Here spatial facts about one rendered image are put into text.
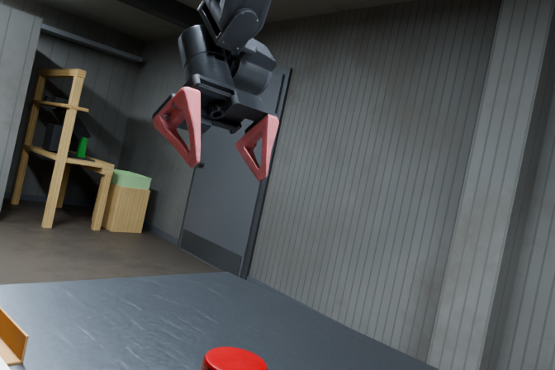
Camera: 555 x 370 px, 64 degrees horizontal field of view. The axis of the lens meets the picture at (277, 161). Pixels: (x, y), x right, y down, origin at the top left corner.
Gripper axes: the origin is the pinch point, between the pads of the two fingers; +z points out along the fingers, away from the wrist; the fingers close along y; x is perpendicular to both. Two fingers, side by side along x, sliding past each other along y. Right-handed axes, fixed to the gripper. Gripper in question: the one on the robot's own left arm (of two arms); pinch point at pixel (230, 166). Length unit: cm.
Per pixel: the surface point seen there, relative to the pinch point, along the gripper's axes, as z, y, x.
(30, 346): 5.9, -4.7, 47.3
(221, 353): 21.4, -15.3, -11.7
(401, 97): -159, 267, 70
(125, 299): -5, 19, 60
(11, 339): 5.0, -7.9, 45.8
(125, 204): -241, 224, 420
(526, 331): 20, 267, 66
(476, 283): -10, 241, 71
